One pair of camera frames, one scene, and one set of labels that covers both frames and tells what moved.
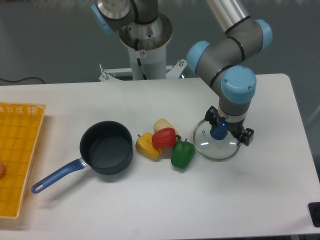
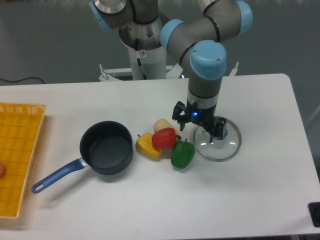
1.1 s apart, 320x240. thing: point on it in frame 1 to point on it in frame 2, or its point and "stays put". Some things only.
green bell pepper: x=182 y=154 stays put
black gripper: x=233 y=128 to x=205 y=117
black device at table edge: x=314 y=208 stays put
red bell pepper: x=164 y=138 stays put
